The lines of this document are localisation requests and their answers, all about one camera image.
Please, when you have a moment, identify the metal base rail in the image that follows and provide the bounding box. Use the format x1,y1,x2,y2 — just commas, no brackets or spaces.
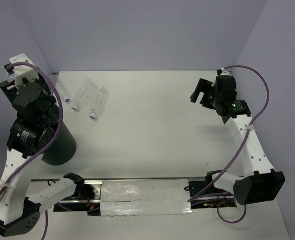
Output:
54,178,236,216

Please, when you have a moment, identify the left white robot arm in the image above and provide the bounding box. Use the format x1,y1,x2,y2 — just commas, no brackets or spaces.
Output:
0,78,86,237

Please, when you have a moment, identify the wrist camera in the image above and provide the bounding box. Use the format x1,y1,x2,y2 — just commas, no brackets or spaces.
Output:
215,69,237,94
3,53,40,89

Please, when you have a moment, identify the clear bottle white cap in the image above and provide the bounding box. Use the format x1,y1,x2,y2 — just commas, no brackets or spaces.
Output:
72,78,96,112

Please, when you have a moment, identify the clear bottle blue cap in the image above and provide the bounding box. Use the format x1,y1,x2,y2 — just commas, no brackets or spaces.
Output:
89,85,109,121

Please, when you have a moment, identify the silver taped cover plate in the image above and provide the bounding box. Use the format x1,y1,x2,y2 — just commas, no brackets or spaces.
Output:
100,179,193,217

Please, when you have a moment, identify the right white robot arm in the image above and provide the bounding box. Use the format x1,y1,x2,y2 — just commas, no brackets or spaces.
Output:
189,76,286,206

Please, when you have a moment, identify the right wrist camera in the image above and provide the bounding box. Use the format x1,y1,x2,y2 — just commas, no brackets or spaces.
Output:
215,69,237,94

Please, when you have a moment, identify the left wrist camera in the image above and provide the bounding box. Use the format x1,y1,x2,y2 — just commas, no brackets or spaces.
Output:
3,53,40,89

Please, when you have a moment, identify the black cylindrical bin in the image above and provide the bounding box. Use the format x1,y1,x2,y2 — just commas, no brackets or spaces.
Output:
42,122,77,166

